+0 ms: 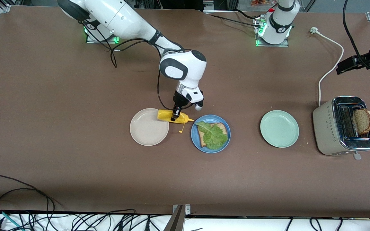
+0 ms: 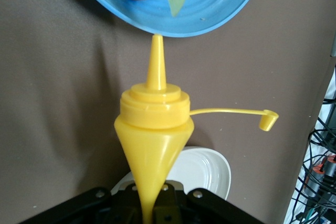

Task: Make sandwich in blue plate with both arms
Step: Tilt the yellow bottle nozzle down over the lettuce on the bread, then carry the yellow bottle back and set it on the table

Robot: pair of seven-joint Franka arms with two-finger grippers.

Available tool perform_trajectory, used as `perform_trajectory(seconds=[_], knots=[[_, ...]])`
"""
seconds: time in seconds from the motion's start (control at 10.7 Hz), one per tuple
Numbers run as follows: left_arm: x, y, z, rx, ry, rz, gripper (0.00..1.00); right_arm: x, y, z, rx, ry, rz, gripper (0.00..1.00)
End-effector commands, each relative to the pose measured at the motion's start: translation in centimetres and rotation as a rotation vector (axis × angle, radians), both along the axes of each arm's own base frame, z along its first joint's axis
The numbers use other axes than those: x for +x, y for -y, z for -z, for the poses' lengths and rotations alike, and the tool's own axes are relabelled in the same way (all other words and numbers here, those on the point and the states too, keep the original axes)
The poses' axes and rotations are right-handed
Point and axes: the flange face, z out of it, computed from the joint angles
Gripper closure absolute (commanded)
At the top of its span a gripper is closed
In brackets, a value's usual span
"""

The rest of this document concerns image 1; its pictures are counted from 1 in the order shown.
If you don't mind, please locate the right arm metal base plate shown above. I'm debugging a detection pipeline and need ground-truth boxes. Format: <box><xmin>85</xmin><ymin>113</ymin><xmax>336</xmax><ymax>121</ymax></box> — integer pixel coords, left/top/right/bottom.
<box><xmin>85</xmin><ymin>29</ymin><xmax>122</xmax><ymax>44</ymax></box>

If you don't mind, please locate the black cable to arm base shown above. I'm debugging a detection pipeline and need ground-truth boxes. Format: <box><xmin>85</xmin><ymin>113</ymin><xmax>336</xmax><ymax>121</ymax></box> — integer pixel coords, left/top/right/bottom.
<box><xmin>204</xmin><ymin>9</ymin><xmax>262</xmax><ymax>29</ymax></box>

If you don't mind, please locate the grey metal bracket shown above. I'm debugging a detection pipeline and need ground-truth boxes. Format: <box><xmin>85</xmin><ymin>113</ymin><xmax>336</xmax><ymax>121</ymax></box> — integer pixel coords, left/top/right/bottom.
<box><xmin>164</xmin><ymin>204</ymin><xmax>191</xmax><ymax>231</ymax></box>

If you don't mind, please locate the green lettuce leaf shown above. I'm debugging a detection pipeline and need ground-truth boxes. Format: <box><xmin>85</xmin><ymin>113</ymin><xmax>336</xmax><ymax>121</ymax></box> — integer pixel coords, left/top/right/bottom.
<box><xmin>195</xmin><ymin>121</ymin><xmax>229</xmax><ymax>150</ymax></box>

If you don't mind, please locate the beige plate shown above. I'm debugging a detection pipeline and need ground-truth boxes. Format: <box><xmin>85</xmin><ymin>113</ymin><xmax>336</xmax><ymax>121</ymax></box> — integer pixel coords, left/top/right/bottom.
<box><xmin>130</xmin><ymin>108</ymin><xmax>170</xmax><ymax>146</ymax></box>

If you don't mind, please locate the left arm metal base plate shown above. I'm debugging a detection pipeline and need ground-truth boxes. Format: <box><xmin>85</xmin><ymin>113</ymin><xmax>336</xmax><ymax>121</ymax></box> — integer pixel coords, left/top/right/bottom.
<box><xmin>254</xmin><ymin>16</ymin><xmax>290</xmax><ymax>48</ymax></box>

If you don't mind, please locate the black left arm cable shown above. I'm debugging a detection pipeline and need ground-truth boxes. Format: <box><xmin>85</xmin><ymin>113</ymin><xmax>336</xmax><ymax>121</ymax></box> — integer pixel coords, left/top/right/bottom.
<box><xmin>342</xmin><ymin>0</ymin><xmax>368</xmax><ymax>63</ymax></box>

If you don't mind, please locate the yellow squeeze bottle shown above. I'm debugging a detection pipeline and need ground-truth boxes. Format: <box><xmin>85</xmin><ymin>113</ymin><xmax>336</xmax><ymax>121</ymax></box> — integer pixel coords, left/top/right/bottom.
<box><xmin>158</xmin><ymin>109</ymin><xmax>194</xmax><ymax>133</ymax></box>

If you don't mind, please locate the brown bread slice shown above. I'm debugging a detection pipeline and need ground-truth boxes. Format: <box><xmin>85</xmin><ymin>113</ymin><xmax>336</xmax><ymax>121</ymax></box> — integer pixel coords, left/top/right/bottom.
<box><xmin>198</xmin><ymin>122</ymin><xmax>228</xmax><ymax>148</ymax></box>
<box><xmin>352</xmin><ymin>108</ymin><xmax>370</xmax><ymax>135</ymax></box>

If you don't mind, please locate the blue plate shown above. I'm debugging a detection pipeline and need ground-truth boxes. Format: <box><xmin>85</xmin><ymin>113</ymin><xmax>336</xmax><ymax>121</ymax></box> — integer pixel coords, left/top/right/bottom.
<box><xmin>190</xmin><ymin>115</ymin><xmax>231</xmax><ymax>154</ymax></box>

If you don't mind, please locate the teal cable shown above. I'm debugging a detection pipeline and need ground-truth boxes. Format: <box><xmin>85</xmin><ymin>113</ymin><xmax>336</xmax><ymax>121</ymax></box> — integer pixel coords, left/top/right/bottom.
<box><xmin>0</xmin><ymin>209</ymin><xmax>25</xmax><ymax>231</ymax></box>

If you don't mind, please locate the light green plate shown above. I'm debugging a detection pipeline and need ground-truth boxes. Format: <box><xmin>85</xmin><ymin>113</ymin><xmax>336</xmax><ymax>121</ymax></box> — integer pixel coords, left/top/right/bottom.
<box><xmin>260</xmin><ymin>110</ymin><xmax>300</xmax><ymax>148</ymax></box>

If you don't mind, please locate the white toaster power cord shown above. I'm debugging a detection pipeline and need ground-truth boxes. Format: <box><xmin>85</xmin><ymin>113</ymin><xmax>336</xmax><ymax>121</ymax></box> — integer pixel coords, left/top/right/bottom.
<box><xmin>310</xmin><ymin>27</ymin><xmax>344</xmax><ymax>107</ymax></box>

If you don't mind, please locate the beige chrome toaster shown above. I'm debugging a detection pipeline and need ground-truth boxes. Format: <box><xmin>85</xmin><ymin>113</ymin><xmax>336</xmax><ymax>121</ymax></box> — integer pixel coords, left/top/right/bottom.
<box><xmin>313</xmin><ymin>96</ymin><xmax>370</xmax><ymax>160</ymax></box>

